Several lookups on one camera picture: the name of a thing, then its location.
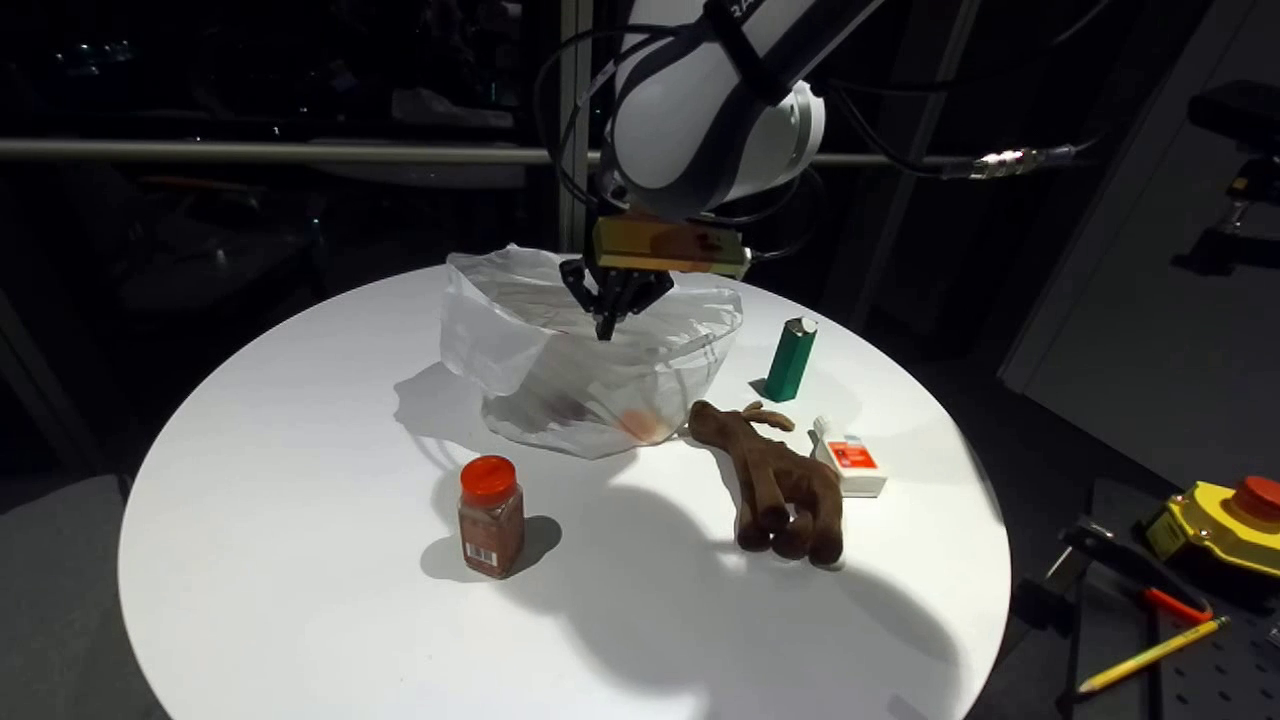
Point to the brown plush moose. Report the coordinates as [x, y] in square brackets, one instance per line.
[775, 483]

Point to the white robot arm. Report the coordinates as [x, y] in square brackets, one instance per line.
[705, 123]

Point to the spice jar red lid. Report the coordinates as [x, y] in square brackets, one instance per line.
[488, 523]

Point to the grey partition panel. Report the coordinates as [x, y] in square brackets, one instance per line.
[1132, 294]

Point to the horizontal metal railing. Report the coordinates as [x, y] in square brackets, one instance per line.
[267, 152]

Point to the black equipment mount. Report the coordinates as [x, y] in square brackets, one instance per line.
[1235, 183]

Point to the white bottle orange label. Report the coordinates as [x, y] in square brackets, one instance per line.
[857, 465]

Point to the yellow emergency stop button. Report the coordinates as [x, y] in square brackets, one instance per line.
[1222, 523]

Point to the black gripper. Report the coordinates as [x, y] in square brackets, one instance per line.
[623, 286]

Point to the translucent white plastic bag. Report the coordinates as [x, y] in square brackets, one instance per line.
[521, 340]

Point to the yellowish wrist camera box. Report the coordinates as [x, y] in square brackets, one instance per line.
[664, 247]

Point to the green bottle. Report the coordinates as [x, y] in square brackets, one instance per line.
[788, 361]

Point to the yellow pencil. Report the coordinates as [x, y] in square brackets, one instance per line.
[1153, 653]

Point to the grey vertical window post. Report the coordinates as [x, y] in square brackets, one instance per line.
[575, 65]

